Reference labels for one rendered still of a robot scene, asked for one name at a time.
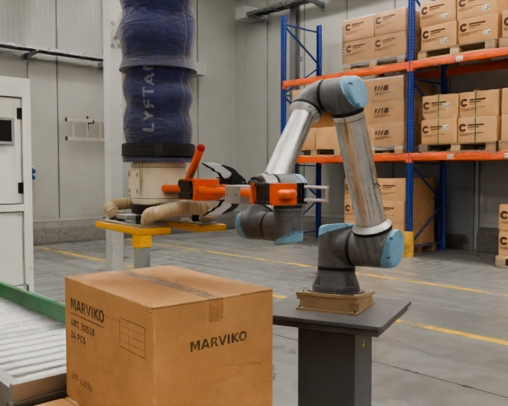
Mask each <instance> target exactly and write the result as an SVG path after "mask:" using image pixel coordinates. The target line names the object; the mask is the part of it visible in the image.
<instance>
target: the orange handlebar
mask: <svg viewBox="0 0 508 406"><path fill-rule="evenodd" d="M225 185H229V184H210V185H206V186H199V187H198V193H199V194H208V195H206V197H225ZM161 189H162V191H164V192H171V193H179V187H178V184H176V185H172V184H164V185H163V186H162V187H161ZM240 195H241V196H242V197H250V189H249V188H242V189H241V190H240ZM296 196H297V192H296V190H294V189H280V190H278V191H277V197H278V198H279V199H294V198H295V197H296Z"/></svg>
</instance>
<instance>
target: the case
mask: <svg viewBox="0 0 508 406"><path fill-rule="evenodd" d="M65 330H66V380H67V395H68V396H70V397H71V398H72V399H74V400H75V401H77V402H78V403H79V404H80V405H81V406H273V290H272V289H271V288H266V287H261V286H258V285H254V284H248V283H244V282H240V281H237V280H230V279H227V278H223V277H219V276H216V275H209V274H206V273H201V272H198V271H191V270H188V269H184V268H180V267H174V266H170V265H166V266H159V267H144V268H136V269H129V270H122V271H107V272H99V273H92V274H84V275H70V276H66V277H65Z"/></svg>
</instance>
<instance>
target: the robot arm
mask: <svg viewBox="0 0 508 406"><path fill-rule="evenodd" d="M368 97H369V96H368V90H367V88H366V85H365V83H364V82H363V81H362V80H361V79H360V78H359V77H358V76H342V77H335V78H330V79H322V80H319V81H316V82H314V83H312V84H310V85H308V86H307V87H305V88H304V89H303V90H302V91H301V92H300V93H299V94H298V95H297V96H296V97H295V98H294V99H293V101H292V103H291V105H290V107H289V112H290V116H289V120H288V122H287V123H286V125H285V129H284V130H283V132H282V134H281V137H280V139H279V141H278V143H277V146H276V148H275V150H274V152H273V155H272V157H271V159H270V161H269V164H268V166H267V168H266V169H265V171H264V174H257V175H255V176H254V177H252V178H251V179H250V180H249V181H248V182H246V179H244V178H243V177H242V176H241V175H240V174H239V173H238V172H237V171H236V170H235V169H234V168H231V167H228V166H225V165H221V164H217V163H212V162H202V164H203V165H205V166H206V167H207V168H209V169H210V170H211V171H213V172H217V173H218V174H219V177H216V178H219V180H220V184H229V185H238V184H248V185H250V183H265V182H278V183H283V182H294V183H307V181H306V179H305V178H304V177H303V176H302V175H299V174H293V173H292V171H293V169H294V165H295V164H296V162H297V159H298V157H299V154H300V152H301V150H302V147H303V145H304V142H305V141H306V137H307V135H308V134H309V131H310V128H311V126H312V124H314V123H316V122H317V121H318V120H319V118H320V116H321V115H322V114H324V113H325V112H329V111H331V115H332V118H333V119H334V123H335V130H336V134H337V138H338V141H339V148H340V152H341V156H342V160H343V164H344V171H345V175H346V178H347V182H348V189H349V192H350V197H351V201H352V208H353V211H354V215H355V219H356V224H355V223H338V224H326V225H322V226H320V227H319V236H318V238H319V246H318V272H317V275H316V277H315V279H314V283H313V285H312V290H314V291H317V292H334V293H354V292H359V291H360V285H359V283H358V280H357V278H356V267H378V268H393V267H396V266H397V265H398V264H399V263H400V261H401V259H402V256H403V251H404V237H403V234H402V232H401V231H400V230H398V229H393V226H392V222H391V220H389V219H388V218H387V217H385V212H384V209H383V204H382V200H381V193H380V189H379V184H378V180H377V173H376V169H375V164H374V160H373V153H372V148H371V144H370V140H369V133H368V129H367V125H366V121H365V116H364V107H365V106H366V105H367V103H368ZM307 184H308V183H307ZM219 201H220V202H219V204H218V205H217V206H215V207H213V208H211V209H209V210H208V211H207V212H206V213H205V214H204V215H203V216H202V217H203V218H212V217H215V216H218V215H221V214H225V213H229V212H231V211H233V210H234V209H236V208H237V206H238V205H239V204H232V203H226V202H225V200H219ZM235 230H236V232H237V234H238V235H239V236H240V237H241V238H245V239H249V240H252V239H258V240H269V241H273V242H274V244H275V245H289V244H297V243H300V242H302V240H303V232H304V231H303V215H302V204H296V205H257V204H249V205H248V207H247V210H246V211H242V212H240V213H238V214H237V216H236V218H235Z"/></svg>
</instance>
